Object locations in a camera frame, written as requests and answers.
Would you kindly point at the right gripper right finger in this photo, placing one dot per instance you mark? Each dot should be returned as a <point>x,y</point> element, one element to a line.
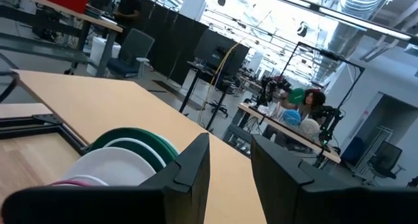
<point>310,204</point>

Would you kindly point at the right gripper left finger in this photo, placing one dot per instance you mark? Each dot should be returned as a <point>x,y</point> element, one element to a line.
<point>98,206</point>

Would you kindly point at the magenta plate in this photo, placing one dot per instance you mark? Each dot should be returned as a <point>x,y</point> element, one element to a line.
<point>72,183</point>

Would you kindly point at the white plate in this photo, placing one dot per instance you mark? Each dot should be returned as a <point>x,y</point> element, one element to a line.
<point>111,166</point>

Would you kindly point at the deep green bowl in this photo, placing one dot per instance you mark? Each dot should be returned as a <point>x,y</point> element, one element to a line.
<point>130,132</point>

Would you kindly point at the background black robot arm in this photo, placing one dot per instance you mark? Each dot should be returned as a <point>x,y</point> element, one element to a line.
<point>271,87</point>
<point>328,119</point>

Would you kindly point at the blue chair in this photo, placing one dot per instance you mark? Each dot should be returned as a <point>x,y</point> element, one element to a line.
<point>352,149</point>

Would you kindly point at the light brown work table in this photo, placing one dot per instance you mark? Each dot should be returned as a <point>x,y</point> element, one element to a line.
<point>294,132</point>

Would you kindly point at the white bowl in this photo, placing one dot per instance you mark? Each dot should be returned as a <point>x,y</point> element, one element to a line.
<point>309,126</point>

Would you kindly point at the blue bowl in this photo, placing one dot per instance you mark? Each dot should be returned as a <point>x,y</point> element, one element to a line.
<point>291,117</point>

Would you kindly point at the black chair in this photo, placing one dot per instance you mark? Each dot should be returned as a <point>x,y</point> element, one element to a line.
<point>387,157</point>

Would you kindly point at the grey plastic basket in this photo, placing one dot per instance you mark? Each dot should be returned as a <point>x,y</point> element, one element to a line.
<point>269,111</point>

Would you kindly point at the light brown desk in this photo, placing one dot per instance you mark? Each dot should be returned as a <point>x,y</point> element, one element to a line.
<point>98,103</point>

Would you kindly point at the person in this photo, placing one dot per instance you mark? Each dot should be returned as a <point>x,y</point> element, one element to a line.
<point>313,101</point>
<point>129,8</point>

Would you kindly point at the small green plate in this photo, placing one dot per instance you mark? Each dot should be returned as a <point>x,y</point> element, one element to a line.
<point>296,96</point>

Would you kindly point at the black ribbed floor strip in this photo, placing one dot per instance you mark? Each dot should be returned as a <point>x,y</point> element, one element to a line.
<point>178,93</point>

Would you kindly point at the black standing desk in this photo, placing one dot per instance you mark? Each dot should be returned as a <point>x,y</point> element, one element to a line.
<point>196,87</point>

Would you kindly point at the white waste bin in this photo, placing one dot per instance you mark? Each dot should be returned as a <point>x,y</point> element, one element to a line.
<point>98,51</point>

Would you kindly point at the grey office chair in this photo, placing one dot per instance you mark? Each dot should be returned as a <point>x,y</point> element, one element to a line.
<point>135,47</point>

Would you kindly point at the black ceiling device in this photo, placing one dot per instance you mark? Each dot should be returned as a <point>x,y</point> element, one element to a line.
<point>302,29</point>

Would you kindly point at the black partition screen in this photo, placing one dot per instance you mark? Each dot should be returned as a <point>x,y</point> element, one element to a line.
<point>176,44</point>

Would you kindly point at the light wooden work table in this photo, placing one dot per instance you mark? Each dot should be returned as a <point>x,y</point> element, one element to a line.
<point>98,21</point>

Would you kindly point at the black monitor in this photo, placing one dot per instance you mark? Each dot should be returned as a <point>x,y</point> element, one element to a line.
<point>212,47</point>

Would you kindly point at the ceiling strip light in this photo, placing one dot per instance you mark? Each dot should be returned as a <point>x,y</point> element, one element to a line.
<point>362,23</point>

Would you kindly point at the small round ceiling device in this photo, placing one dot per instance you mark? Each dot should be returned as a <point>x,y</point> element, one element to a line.
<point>222,1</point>

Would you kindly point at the white round column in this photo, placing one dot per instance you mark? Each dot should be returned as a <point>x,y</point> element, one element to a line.
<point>194,3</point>

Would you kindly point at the white metal rail rack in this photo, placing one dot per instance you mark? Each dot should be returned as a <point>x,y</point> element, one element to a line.
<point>375,145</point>

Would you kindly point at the black aluminium table frame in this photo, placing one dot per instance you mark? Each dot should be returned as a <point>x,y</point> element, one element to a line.
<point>49,127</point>

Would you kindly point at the black metal stand frame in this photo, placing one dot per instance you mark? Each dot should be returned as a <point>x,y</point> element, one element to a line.
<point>326,52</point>

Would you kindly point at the corrugated silver air duct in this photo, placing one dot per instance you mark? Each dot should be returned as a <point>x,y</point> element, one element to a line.
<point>356,8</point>

